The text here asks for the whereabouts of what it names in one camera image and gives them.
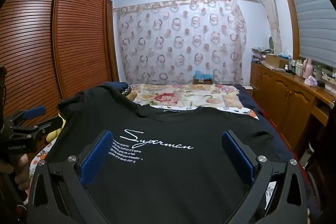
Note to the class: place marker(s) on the blue tissue pack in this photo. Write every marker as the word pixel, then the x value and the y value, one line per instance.
pixel 283 55

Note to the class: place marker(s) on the yellow cloth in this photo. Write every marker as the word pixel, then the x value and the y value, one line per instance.
pixel 53 132

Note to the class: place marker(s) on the white flat device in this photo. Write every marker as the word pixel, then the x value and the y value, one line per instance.
pixel 246 87

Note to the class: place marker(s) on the person's left hand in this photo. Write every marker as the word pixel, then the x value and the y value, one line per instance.
pixel 15 165

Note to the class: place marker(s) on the white power strip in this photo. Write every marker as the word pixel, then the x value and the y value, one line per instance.
pixel 328 76

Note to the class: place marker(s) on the stack of folded cloths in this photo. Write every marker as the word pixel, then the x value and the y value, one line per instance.
pixel 261 53

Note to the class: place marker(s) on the floral blanket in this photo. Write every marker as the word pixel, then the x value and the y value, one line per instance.
pixel 183 95

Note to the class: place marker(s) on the wooden louvered wardrobe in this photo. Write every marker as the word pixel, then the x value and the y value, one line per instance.
pixel 52 43

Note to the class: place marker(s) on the pink kettle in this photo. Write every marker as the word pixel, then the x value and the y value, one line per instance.
pixel 307 69

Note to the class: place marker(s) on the black chair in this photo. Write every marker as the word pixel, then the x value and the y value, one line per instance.
pixel 323 161

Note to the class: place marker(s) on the navy cushion with patterned trim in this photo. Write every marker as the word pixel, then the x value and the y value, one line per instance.
pixel 114 86

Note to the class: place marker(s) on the group of small bottles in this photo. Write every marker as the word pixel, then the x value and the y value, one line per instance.
pixel 295 66

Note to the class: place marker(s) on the cardboard box with blue contents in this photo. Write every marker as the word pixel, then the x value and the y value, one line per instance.
pixel 202 78

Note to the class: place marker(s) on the gold patterned cloth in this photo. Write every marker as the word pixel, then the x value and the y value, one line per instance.
pixel 130 96

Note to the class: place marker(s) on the pink tissue box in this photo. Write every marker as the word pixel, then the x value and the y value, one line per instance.
pixel 311 81

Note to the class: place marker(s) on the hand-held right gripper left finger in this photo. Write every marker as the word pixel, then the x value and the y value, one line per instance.
pixel 94 161

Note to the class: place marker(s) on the small grey fan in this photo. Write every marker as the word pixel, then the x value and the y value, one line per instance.
pixel 271 42

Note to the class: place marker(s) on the sheer circle-pattern curtain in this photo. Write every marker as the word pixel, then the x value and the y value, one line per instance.
pixel 181 40

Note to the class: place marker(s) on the grey window blind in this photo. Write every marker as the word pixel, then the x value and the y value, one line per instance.
pixel 312 16

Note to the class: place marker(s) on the long wooden cabinet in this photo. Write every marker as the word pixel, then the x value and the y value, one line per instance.
pixel 278 92

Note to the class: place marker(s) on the open cardboard box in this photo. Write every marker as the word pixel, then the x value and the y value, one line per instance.
pixel 275 61

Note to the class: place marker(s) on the black printed t-shirt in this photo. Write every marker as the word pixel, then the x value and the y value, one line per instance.
pixel 170 176

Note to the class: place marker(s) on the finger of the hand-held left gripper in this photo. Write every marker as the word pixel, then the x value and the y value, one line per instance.
pixel 34 112
pixel 47 125

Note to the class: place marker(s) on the beige side curtain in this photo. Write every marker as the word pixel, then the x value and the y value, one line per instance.
pixel 270 11

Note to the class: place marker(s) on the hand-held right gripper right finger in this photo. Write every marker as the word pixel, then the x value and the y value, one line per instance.
pixel 237 159

